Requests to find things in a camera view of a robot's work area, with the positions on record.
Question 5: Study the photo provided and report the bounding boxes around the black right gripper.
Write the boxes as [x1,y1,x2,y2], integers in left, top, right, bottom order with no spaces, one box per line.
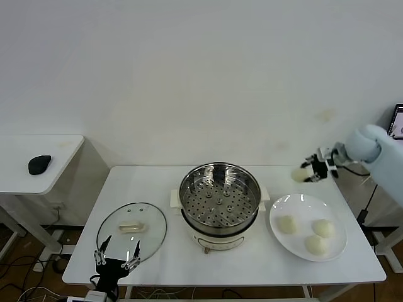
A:
[300,155,331,184]

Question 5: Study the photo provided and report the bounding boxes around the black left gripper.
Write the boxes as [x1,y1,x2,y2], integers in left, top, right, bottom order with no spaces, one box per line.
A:
[93,235,142,293]

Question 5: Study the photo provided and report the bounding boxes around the white steamed baozi bun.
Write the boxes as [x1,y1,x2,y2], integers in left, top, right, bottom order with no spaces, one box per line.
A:
[304,235,329,256]
[276,215,298,235]
[311,219,335,238]
[291,168,311,183]

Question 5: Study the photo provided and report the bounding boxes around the glass lid with white handle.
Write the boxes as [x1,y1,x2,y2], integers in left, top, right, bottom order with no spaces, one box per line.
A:
[96,202,167,264]

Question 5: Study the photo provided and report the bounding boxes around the steel steamer basket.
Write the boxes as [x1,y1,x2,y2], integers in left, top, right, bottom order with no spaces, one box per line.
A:
[169,162,271,235]

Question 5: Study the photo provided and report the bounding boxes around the white round plate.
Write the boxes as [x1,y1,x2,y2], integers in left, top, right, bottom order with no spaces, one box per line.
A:
[269,194,348,262]

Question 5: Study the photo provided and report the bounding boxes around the black laptop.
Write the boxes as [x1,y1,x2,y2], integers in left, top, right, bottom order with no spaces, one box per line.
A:
[389,103,403,141]

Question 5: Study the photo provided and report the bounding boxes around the white side table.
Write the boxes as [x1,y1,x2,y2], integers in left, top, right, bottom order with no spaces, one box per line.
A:
[0,134,111,262]

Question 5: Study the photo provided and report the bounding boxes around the white laptop desk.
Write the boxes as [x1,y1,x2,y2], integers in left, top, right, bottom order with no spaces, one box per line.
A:
[332,157,403,274]

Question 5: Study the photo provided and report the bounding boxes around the black computer mouse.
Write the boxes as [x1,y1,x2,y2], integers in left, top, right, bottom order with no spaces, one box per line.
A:
[27,154,53,176]

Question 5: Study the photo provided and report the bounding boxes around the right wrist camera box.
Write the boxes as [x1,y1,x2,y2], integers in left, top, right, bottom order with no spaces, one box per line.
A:
[317,147,340,179]

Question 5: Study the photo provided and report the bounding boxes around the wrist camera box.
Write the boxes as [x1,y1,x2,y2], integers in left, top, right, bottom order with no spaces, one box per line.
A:
[84,291,108,302]
[317,147,340,179]

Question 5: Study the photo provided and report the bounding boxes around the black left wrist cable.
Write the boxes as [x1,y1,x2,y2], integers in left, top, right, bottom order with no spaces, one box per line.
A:
[89,274,120,299]

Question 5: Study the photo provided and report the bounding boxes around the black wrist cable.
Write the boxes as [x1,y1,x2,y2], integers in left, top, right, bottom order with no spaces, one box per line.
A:
[89,274,120,299]
[343,165,371,177]

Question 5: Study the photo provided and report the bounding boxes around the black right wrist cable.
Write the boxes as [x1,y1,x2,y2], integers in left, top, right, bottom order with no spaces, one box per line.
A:
[343,165,371,177]

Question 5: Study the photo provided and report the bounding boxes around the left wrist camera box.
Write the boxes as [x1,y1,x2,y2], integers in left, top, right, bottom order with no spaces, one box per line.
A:
[84,291,108,302]

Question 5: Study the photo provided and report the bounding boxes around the black cable with adapter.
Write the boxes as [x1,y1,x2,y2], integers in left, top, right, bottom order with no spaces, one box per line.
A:
[357,184,378,227]

